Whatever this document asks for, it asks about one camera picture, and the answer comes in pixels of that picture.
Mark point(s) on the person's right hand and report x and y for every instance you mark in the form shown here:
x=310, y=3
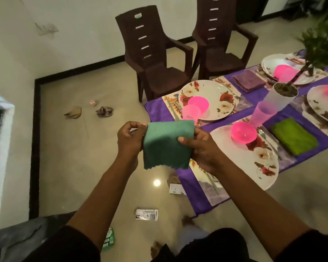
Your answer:
x=205, y=152

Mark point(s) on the person's left hand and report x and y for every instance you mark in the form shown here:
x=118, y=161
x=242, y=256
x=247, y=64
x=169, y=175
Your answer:
x=129, y=144

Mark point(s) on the white rose print plate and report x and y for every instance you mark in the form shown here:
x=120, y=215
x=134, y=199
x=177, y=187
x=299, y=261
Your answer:
x=268, y=64
x=210, y=92
x=235, y=158
x=322, y=106

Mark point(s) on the teal zigzag edged cloth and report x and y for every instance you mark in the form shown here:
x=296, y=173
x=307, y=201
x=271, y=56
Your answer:
x=164, y=144

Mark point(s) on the purple printed paper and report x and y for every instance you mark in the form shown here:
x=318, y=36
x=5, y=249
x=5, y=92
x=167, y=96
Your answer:
x=104, y=111

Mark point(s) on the white camlin card package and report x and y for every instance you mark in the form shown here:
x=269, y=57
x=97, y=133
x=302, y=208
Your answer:
x=177, y=189
x=147, y=214

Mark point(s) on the small red white carton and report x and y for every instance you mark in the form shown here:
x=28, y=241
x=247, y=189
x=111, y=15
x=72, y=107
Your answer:
x=93, y=103

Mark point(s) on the steel spoon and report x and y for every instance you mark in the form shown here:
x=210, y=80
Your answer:
x=262, y=133

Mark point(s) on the light pink plastic cup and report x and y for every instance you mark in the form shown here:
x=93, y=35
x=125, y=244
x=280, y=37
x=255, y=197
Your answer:
x=288, y=74
x=262, y=113

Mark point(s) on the pink zigzag edged cloth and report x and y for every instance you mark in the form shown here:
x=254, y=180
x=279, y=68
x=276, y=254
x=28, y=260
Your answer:
x=248, y=80

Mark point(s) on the green ribbed mat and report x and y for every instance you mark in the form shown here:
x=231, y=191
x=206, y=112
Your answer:
x=293, y=136

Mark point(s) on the green packet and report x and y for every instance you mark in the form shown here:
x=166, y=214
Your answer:
x=108, y=238

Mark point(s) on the person's right forearm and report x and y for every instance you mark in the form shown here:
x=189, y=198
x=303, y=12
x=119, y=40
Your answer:
x=262, y=212

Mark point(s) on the person's right foot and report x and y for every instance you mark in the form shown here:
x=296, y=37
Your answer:
x=187, y=221

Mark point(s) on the person's foot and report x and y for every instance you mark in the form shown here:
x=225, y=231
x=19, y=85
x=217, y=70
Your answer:
x=155, y=249
x=187, y=221

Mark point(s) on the person's light blue trousers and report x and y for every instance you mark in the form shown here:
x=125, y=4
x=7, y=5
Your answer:
x=191, y=237

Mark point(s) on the person's black shirt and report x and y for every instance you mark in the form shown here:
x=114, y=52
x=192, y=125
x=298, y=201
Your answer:
x=221, y=245

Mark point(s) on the person's left foot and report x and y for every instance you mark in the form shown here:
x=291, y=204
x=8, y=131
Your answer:
x=155, y=249

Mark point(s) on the purple tablecloth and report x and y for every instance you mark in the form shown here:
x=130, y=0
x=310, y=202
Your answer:
x=153, y=109

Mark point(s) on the brown plastic armchair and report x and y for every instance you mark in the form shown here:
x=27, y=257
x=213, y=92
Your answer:
x=158, y=79
x=218, y=60

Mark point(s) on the green plant in white pot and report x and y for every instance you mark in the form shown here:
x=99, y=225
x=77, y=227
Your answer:
x=276, y=100

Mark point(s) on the dark wooden door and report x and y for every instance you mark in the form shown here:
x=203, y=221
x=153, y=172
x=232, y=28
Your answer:
x=251, y=9

